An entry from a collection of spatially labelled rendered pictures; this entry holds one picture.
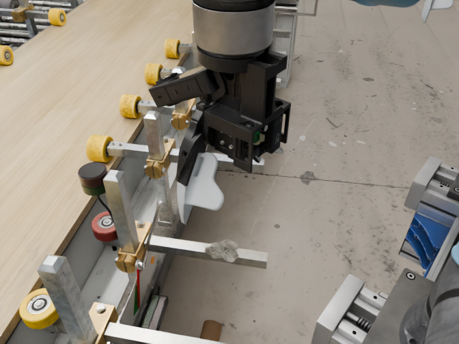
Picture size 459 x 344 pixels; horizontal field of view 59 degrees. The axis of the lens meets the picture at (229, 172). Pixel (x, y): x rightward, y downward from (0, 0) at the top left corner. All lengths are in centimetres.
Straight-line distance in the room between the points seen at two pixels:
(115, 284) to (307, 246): 118
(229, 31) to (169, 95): 13
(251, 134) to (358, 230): 200
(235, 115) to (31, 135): 115
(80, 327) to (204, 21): 65
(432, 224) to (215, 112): 85
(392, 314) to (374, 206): 177
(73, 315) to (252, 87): 58
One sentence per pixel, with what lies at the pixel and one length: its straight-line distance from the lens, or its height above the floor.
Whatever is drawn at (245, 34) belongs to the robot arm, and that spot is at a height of 154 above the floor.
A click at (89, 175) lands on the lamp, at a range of 92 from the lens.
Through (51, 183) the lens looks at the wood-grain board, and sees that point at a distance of 128.
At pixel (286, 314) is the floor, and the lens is 197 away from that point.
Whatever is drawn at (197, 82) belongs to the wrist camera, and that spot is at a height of 148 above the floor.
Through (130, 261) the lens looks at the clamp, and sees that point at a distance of 105.
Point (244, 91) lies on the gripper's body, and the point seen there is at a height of 148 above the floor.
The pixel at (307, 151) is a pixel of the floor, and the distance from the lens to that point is 284.
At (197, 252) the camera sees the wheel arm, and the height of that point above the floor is 86.
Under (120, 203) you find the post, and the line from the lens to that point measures 94.
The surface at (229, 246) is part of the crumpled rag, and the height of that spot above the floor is 87.
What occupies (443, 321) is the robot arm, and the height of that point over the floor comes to 123.
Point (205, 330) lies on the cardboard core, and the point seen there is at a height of 8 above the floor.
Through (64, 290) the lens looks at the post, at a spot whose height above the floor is 107.
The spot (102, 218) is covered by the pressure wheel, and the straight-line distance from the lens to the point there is 112.
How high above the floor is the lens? 168
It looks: 40 degrees down
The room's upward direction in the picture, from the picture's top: straight up
